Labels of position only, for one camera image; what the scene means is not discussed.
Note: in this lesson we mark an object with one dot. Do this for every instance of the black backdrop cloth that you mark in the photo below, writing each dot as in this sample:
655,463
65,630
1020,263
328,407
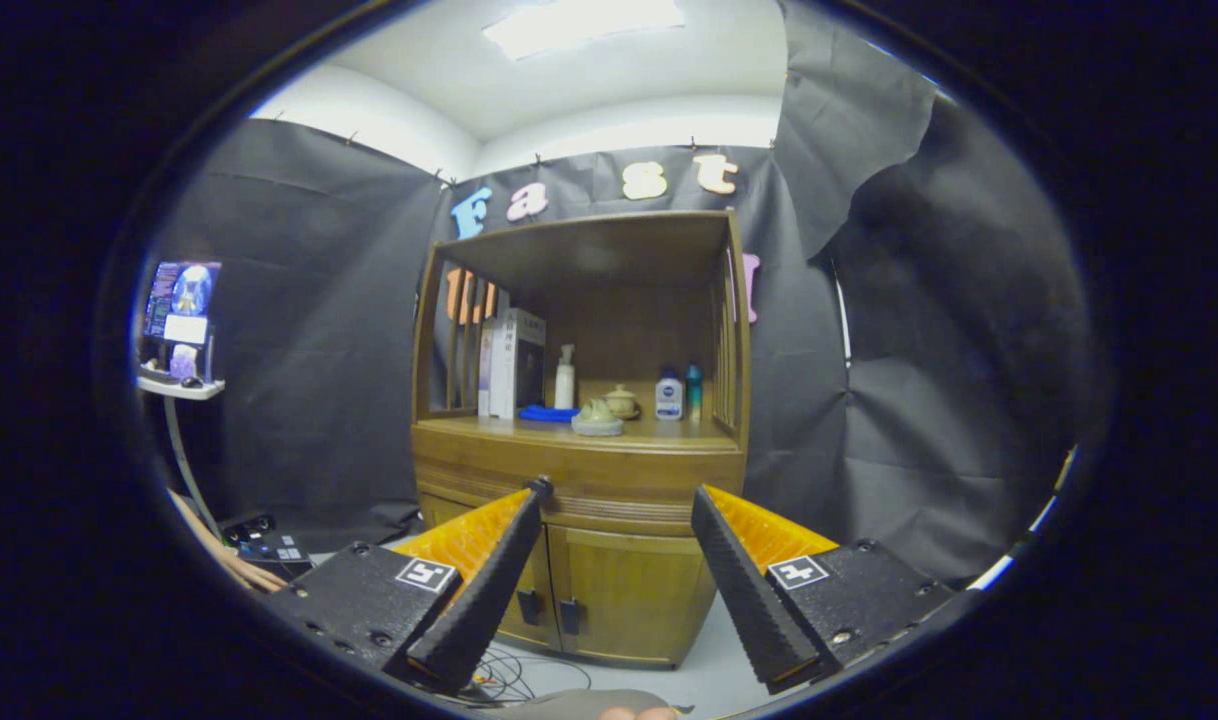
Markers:
319,300

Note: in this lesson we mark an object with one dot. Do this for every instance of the tan wooden slats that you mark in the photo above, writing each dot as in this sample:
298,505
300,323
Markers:
224,555

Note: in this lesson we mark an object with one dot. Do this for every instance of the computer monitor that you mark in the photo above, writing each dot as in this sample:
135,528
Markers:
179,295

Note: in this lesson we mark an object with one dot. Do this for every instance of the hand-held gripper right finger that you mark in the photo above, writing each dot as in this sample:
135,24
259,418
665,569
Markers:
749,590

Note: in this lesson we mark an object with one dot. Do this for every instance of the wooden countertop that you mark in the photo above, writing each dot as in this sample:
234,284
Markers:
669,432

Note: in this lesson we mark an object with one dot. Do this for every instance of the white boxed book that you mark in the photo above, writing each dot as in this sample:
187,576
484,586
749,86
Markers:
504,365

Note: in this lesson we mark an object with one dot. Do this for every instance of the beige ceramic lidded pot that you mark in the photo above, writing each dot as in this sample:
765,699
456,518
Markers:
626,400

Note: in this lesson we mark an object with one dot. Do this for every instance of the wooden cabinet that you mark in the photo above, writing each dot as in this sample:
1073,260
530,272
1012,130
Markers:
609,260

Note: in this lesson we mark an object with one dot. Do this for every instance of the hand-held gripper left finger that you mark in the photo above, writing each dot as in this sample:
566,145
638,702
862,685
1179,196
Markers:
484,590

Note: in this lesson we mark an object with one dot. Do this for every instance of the thin purple book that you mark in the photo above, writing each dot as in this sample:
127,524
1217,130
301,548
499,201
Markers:
484,370

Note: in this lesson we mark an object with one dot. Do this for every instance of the wooden drawer with black knob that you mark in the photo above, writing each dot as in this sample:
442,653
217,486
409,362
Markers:
629,480

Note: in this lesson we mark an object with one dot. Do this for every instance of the blue folded cloth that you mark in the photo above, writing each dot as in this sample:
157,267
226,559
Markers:
544,413

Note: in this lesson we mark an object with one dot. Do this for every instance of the teal bottle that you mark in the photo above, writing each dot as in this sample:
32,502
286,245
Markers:
693,390

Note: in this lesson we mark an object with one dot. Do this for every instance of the white lotion bottle blue cap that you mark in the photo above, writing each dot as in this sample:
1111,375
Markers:
669,398

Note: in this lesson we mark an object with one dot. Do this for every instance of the wooden cabinet door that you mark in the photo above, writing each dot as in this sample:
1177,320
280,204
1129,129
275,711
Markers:
629,590
536,565

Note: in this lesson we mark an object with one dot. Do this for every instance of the black control box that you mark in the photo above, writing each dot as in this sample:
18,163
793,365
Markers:
269,548

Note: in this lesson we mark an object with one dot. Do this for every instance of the white stand frame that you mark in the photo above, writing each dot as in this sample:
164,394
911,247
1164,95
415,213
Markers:
1009,562

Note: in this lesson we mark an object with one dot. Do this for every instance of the pale green ceramic ornament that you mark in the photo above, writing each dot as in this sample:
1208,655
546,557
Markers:
597,420

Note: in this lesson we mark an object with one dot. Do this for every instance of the white spray bottle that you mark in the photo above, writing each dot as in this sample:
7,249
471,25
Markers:
565,388

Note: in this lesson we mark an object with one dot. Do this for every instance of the person's grey clothing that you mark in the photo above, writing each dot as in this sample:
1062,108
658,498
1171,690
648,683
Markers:
569,702

